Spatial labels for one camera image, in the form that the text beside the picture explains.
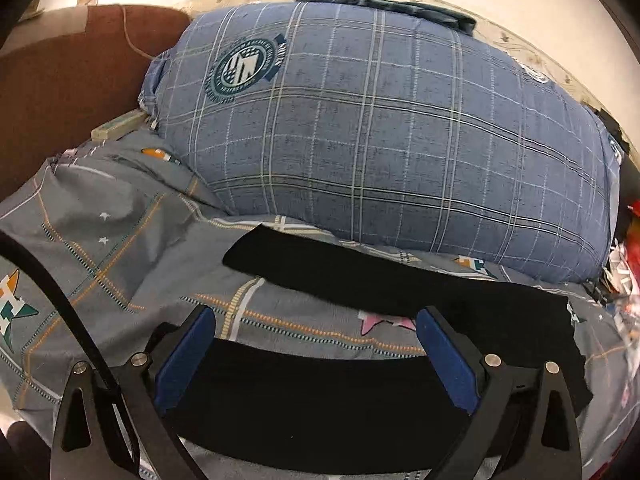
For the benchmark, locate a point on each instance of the blue plaid pillow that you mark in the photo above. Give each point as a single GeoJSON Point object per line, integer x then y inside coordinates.
{"type": "Point", "coordinates": [386, 129]}

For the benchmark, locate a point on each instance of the brown headboard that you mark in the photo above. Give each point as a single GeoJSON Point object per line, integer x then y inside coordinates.
{"type": "Point", "coordinates": [68, 71]}

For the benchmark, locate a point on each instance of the grey patterned bed sheet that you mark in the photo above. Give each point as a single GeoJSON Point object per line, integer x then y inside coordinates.
{"type": "Point", "coordinates": [101, 216]}

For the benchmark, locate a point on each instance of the black pants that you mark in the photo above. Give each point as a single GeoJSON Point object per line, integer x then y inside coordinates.
{"type": "Point", "coordinates": [316, 365]}

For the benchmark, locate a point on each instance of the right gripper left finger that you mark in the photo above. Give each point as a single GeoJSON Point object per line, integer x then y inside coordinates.
{"type": "Point", "coordinates": [104, 433]}

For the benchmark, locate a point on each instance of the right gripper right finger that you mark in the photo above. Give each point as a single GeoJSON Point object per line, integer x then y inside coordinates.
{"type": "Point", "coordinates": [544, 441]}

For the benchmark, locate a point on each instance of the dark patterned cloth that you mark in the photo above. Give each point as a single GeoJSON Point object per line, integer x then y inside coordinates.
{"type": "Point", "coordinates": [437, 14]}

